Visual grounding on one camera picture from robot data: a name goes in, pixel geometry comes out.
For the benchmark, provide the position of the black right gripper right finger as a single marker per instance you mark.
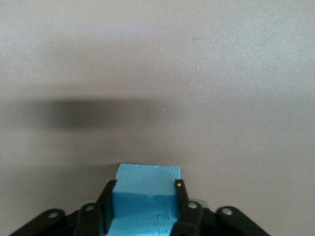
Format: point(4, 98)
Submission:
point(192, 216)

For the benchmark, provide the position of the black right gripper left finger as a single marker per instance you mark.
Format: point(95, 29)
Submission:
point(88, 218)

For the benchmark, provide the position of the cyan foam cube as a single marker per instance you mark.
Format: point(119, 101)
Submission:
point(145, 196)

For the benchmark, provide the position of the paper table cover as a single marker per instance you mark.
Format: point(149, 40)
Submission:
point(157, 73)

